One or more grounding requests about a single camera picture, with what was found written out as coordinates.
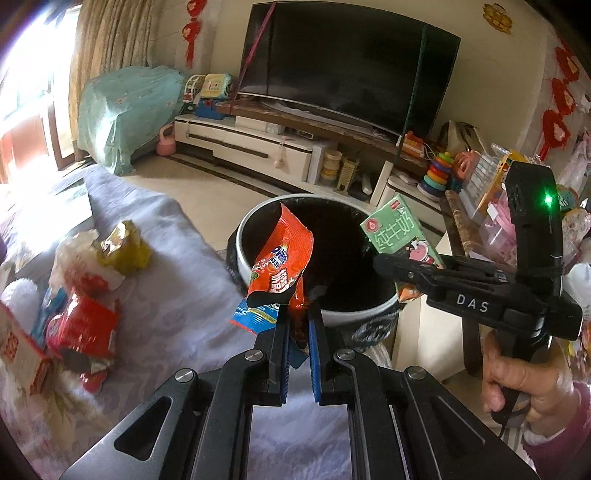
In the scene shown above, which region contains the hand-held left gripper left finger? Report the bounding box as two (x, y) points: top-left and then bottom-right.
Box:
(60, 302), (296, 480)

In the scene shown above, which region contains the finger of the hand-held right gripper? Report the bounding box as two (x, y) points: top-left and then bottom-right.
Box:
(372, 253), (463, 301)

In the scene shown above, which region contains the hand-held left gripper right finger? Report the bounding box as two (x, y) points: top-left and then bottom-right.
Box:
(307, 305), (541, 480)

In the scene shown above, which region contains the green milk carton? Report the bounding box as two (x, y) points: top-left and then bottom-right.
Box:
(360, 194), (446, 303)

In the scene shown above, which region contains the white bin with black bag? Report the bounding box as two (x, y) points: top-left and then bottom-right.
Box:
(226, 195), (402, 356)

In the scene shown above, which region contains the orange snack wrapper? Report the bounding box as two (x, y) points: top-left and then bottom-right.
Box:
(230, 202), (315, 358)

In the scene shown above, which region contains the person's right forearm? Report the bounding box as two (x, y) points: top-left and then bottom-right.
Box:
(521, 381), (591, 480)

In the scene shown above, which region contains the person's right hand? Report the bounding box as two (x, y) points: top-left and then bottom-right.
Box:
(479, 330), (581, 440)

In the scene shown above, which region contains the brown side table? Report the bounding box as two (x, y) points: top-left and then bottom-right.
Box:
(443, 189), (490, 379)

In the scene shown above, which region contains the rainbow stacking rings toy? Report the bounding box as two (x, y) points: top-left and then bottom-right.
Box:
(418, 151), (455, 200)

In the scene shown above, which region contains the orange plastic toy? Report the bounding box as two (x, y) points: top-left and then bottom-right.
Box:
(455, 150), (481, 192)

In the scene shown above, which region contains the floral tablecloth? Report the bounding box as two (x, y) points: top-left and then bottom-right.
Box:
(0, 164), (393, 480)

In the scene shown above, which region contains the colourful wooden toy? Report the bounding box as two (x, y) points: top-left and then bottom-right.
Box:
(401, 131), (435, 160)

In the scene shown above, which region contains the stack of round boxes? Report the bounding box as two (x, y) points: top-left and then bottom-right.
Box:
(322, 150), (342, 185)

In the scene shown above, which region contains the beige bag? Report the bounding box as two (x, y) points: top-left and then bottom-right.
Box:
(436, 121), (485, 158)

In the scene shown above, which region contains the red paper flower garland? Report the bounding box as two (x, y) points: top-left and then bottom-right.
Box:
(538, 44), (583, 160)

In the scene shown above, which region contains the green rod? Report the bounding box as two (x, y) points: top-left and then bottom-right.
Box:
(394, 23), (428, 164)

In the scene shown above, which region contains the yellow crumpled wrapper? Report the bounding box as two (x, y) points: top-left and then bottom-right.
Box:
(90, 220), (152, 275)

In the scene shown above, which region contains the red crumpled wrapper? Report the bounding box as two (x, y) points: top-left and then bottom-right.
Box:
(46, 293), (122, 393)

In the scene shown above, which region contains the white television cabinet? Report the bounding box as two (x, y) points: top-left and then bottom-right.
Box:
(173, 99), (451, 213)

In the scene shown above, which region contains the black curved television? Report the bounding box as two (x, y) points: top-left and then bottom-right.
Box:
(235, 2), (462, 139)

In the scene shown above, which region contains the white crumpled plastic wrapper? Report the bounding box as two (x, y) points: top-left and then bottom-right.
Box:
(51, 228), (121, 291)

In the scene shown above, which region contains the pink toy kettle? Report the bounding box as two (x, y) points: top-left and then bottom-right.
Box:
(156, 124), (176, 157)

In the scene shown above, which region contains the yellow toy cash register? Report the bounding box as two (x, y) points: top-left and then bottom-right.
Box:
(194, 73), (232, 120)

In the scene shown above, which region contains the red and white box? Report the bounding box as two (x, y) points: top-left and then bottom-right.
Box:
(0, 302), (54, 398)

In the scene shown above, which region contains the pink rod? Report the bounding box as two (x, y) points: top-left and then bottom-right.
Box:
(238, 0), (278, 100)

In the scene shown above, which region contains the white toy basket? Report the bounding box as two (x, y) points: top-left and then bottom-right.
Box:
(182, 74), (204, 103)

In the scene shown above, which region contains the teal furniture cover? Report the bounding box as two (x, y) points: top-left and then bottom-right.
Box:
(78, 65), (188, 176)

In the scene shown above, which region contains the red hanging knot ornament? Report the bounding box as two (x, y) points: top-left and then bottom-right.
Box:
(181, 21), (201, 70)

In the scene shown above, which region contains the beige curtain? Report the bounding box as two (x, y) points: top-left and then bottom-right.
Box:
(69, 0), (162, 153)

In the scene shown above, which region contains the red and gold wall sticker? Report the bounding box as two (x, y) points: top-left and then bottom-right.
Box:
(483, 2), (513, 33)

